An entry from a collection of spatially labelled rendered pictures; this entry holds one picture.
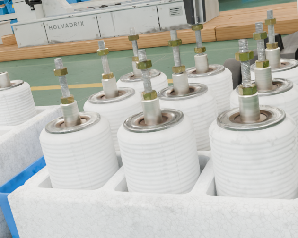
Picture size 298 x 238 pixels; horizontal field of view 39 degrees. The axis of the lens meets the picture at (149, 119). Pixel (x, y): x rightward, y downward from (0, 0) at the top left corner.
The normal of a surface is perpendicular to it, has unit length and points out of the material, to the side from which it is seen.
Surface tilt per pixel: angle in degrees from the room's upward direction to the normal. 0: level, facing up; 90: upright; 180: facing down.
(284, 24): 90
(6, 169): 90
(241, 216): 90
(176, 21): 90
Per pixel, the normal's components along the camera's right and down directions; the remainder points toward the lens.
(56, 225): -0.37, 0.36
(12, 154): 0.92, -0.03
